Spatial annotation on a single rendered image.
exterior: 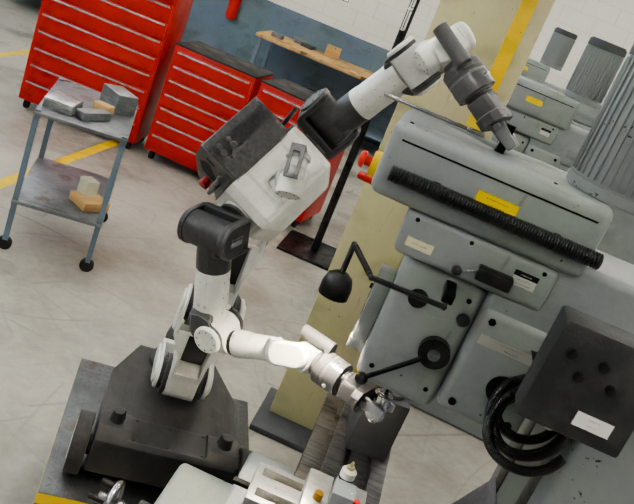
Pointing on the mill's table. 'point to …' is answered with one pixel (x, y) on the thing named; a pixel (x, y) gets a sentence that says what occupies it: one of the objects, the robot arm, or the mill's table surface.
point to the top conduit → (496, 217)
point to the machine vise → (279, 487)
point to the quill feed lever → (436, 349)
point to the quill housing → (417, 329)
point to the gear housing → (465, 245)
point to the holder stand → (377, 434)
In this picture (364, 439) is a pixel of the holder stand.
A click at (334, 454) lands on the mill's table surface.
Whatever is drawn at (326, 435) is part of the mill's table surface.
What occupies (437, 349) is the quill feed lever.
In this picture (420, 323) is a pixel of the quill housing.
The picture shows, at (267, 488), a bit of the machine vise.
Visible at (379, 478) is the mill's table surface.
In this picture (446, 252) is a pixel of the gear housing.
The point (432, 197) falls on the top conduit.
